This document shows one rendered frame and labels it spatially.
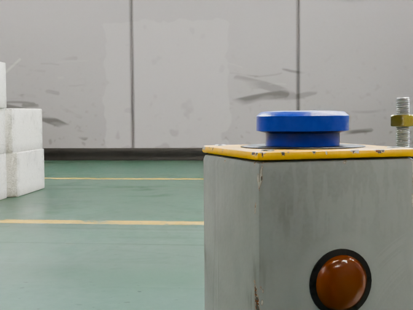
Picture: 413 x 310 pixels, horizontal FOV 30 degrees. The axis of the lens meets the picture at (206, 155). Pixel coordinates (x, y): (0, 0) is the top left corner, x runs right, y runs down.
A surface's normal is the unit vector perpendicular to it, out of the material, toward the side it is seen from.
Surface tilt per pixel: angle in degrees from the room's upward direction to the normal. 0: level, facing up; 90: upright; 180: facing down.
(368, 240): 90
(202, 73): 90
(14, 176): 90
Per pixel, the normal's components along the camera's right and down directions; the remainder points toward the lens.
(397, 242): 0.31, 0.05
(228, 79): -0.13, 0.05
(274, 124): -0.72, 0.04
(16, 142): 1.00, 0.00
